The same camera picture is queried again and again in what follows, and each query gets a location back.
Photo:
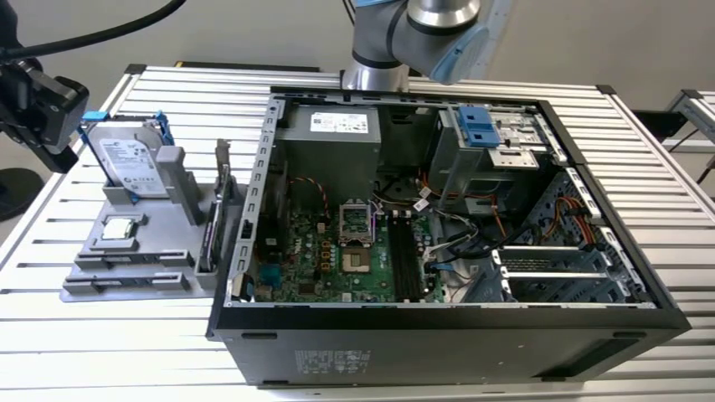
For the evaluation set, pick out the blue RAM stick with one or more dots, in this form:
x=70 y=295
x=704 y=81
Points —
x=126 y=285

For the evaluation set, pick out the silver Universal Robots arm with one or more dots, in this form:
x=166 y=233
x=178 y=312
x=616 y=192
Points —
x=381 y=37

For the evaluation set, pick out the RAM slot with white latches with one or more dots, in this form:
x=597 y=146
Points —
x=417 y=259
x=401 y=259

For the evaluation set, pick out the black round stand base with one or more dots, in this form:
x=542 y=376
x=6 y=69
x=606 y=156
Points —
x=17 y=192

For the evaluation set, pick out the hard disk in blue carrier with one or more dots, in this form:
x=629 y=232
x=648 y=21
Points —
x=132 y=159

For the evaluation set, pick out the silver CPU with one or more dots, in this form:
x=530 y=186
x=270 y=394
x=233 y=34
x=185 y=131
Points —
x=120 y=228

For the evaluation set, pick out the grey parts rack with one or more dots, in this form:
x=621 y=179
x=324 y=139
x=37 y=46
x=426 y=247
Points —
x=168 y=238

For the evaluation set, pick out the graphics card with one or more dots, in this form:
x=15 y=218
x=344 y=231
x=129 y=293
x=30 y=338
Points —
x=210 y=243

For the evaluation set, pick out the black case fan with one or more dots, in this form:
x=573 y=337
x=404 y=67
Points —
x=276 y=209

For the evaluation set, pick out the grey power supply unit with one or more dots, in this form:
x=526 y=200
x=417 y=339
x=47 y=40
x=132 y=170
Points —
x=330 y=163

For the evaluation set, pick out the blue expansion slot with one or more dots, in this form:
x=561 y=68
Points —
x=270 y=274

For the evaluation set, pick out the CPU socket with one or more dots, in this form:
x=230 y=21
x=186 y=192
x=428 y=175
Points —
x=358 y=260

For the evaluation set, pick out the green motherboard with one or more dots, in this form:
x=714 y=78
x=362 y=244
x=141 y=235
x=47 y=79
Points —
x=358 y=289

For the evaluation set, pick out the blue plastic drive latch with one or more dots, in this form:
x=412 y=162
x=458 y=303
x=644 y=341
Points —
x=478 y=125

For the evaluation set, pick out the metal drive cage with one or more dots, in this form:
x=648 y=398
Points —
x=476 y=167

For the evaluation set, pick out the black open PC case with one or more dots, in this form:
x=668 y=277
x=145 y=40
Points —
x=448 y=352

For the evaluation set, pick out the metal disk bay with rails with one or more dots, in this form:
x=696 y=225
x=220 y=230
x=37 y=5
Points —
x=553 y=275

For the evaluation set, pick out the black block beside table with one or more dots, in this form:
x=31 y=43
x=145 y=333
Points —
x=660 y=123

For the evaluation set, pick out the aluminium slat side table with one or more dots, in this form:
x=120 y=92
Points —
x=696 y=102

